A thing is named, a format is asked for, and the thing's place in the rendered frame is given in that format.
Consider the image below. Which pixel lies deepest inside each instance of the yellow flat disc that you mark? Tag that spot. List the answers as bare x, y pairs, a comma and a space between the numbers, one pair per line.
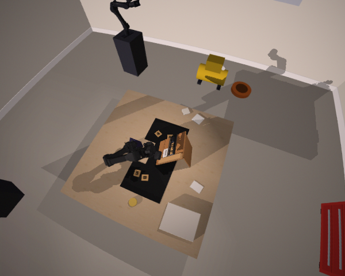
132, 202

